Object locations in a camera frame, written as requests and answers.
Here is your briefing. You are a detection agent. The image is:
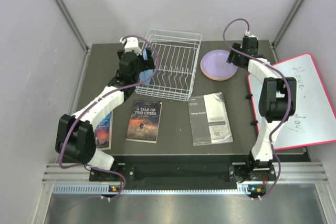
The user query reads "blue plate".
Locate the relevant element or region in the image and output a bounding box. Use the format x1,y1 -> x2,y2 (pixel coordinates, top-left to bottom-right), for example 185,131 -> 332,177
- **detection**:
139,47 -> 155,87

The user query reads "purple plate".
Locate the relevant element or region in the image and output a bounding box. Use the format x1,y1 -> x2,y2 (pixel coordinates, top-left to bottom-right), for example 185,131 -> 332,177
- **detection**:
200,49 -> 238,78

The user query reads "orange plate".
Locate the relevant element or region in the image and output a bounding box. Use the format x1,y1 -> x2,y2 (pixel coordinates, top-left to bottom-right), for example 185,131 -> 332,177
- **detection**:
202,70 -> 237,81

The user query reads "white wire dish rack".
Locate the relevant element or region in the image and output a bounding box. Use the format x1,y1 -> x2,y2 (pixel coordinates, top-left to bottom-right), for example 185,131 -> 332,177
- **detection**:
135,28 -> 202,101

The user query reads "pink plate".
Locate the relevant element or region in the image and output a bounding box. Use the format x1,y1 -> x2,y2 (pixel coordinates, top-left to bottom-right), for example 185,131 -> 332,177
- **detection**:
204,73 -> 235,81

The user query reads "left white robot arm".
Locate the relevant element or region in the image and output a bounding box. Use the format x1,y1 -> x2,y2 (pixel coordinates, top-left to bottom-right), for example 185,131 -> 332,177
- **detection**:
55,47 -> 160,180

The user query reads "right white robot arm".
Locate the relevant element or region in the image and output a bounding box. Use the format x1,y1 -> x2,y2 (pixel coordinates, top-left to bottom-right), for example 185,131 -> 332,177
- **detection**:
227,35 -> 297,180

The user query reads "Tale of Two Cities book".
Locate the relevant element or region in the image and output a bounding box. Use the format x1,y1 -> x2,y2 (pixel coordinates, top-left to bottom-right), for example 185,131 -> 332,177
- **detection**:
125,100 -> 162,143

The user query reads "blue fantasy cover book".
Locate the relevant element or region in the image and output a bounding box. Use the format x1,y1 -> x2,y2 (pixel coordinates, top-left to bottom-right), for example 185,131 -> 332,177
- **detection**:
94,112 -> 113,150

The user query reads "grey setup guide booklet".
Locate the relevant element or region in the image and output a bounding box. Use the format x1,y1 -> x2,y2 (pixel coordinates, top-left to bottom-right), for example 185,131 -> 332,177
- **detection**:
188,92 -> 233,146

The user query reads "pink framed whiteboard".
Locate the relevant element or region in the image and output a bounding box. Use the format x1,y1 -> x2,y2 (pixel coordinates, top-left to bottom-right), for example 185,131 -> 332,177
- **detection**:
247,52 -> 336,151

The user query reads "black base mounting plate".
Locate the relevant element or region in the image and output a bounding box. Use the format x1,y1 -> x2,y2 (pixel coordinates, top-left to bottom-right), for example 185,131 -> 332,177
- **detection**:
88,163 -> 278,183

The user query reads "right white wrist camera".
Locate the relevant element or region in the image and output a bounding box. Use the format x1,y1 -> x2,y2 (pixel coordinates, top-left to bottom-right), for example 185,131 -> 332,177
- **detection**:
244,30 -> 257,38

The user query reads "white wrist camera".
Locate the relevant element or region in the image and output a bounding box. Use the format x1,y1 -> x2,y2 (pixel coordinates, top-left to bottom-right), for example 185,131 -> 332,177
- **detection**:
244,30 -> 257,38
120,37 -> 141,55

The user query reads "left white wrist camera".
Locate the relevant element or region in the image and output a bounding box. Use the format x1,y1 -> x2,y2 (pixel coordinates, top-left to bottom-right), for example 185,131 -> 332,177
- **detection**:
120,37 -> 141,55

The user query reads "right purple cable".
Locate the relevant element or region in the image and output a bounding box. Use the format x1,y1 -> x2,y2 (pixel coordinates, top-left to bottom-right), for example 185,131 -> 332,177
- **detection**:
223,18 -> 293,200

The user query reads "purple cable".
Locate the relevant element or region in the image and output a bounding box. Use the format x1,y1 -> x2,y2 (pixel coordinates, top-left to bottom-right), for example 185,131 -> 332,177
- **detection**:
223,18 -> 293,200
57,35 -> 160,200

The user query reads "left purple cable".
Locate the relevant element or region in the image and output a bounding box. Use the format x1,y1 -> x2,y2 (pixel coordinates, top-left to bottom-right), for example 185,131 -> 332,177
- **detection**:
57,35 -> 160,200

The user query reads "aluminium frame rail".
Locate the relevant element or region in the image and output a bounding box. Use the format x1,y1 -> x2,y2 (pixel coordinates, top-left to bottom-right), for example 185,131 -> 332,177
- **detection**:
43,162 -> 329,184

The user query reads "grey slotted cable duct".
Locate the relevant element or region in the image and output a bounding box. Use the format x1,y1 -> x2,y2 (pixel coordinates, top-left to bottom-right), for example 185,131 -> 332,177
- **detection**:
52,184 -> 261,195

